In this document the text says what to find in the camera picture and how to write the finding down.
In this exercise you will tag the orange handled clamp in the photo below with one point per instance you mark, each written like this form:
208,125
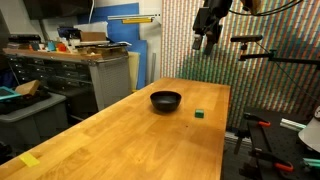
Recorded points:
253,117
277,162

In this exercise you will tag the grey plastic storage bin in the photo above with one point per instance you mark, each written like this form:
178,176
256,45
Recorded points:
34,124

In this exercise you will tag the black bowl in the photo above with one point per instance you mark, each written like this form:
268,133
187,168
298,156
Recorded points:
165,101

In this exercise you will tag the green block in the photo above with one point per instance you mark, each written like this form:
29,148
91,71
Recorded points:
199,113

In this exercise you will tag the blue foam board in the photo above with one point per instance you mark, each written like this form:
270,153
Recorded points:
117,31

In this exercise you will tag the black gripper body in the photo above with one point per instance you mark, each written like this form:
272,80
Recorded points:
209,15

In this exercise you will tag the yellow sticky note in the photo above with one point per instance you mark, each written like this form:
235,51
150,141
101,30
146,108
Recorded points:
29,159

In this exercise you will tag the grey drawer cabinet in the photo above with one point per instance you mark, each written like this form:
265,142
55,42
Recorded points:
89,85

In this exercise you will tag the cardboard box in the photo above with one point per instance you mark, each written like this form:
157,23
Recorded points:
92,36

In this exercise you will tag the orange handled clamp lower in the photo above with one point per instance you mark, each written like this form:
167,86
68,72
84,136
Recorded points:
277,162

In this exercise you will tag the yellow level bar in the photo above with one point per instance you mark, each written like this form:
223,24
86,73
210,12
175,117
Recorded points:
137,20

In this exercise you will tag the black camera on stand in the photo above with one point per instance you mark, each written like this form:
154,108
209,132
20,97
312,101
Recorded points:
246,38

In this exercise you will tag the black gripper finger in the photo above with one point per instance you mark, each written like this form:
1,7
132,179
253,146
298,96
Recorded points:
211,40
197,41

